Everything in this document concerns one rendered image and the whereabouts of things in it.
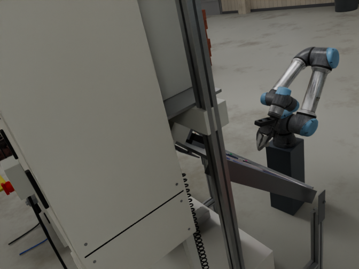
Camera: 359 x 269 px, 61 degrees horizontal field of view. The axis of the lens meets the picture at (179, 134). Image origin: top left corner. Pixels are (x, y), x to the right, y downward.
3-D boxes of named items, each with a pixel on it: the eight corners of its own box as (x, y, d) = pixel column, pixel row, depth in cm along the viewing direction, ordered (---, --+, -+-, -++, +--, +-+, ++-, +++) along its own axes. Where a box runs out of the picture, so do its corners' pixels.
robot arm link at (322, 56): (293, 133, 198) (320, 49, 192) (315, 139, 187) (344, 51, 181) (283, 130, 190) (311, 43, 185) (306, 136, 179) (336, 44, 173)
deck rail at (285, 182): (307, 202, 138) (313, 189, 138) (312, 203, 137) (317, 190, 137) (203, 173, 92) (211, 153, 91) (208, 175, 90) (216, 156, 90)
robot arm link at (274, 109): (280, 106, 161) (267, 103, 167) (276, 115, 162) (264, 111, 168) (287, 110, 166) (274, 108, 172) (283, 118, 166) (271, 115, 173)
